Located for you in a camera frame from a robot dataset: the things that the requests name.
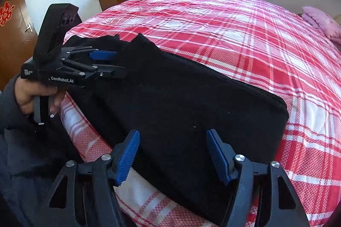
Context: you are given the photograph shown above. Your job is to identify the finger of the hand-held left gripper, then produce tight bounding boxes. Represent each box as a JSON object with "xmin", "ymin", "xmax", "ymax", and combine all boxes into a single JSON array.
[
  {"xmin": 62, "ymin": 46, "xmax": 119, "ymax": 61},
  {"xmin": 62, "ymin": 59, "xmax": 127, "ymax": 81}
]

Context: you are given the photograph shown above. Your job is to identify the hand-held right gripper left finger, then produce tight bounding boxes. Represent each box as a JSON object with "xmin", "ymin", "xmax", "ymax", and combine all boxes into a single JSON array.
[{"xmin": 40, "ymin": 129, "xmax": 141, "ymax": 227}]

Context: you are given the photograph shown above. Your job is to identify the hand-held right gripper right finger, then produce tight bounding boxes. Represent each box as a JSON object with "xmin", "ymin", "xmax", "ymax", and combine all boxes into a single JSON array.
[{"xmin": 206, "ymin": 128, "xmax": 311, "ymax": 227}]

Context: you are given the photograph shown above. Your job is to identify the black pants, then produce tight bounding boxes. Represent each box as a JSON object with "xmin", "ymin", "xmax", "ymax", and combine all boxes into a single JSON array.
[{"xmin": 64, "ymin": 33, "xmax": 289, "ymax": 226}]

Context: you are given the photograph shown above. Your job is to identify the person's left forearm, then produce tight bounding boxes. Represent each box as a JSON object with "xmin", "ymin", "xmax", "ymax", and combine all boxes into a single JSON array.
[{"xmin": 0, "ymin": 75, "xmax": 38, "ymax": 137}]

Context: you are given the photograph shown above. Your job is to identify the person's left hand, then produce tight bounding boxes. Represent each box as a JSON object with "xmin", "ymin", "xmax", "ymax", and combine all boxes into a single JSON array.
[{"xmin": 14, "ymin": 79, "xmax": 66, "ymax": 116}]

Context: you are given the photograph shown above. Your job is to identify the brown wooden door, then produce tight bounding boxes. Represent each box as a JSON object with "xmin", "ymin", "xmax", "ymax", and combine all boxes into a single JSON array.
[{"xmin": 0, "ymin": 0, "xmax": 38, "ymax": 90}]

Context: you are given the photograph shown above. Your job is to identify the red paper door decoration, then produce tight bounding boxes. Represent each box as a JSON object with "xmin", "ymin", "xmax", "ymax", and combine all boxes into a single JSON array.
[{"xmin": 0, "ymin": 2, "xmax": 15, "ymax": 27}]

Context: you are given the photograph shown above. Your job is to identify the person's dark grey clothing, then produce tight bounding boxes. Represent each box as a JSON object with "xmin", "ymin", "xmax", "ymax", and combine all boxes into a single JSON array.
[{"xmin": 0, "ymin": 115, "xmax": 91, "ymax": 227}]

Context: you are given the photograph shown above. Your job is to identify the red plaid bed sheet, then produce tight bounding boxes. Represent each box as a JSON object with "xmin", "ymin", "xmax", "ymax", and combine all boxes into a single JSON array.
[{"xmin": 60, "ymin": 0, "xmax": 341, "ymax": 227}]

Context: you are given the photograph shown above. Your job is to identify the pink folded blanket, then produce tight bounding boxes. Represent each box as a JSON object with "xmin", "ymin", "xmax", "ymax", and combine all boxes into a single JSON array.
[{"xmin": 302, "ymin": 6, "xmax": 341, "ymax": 46}]

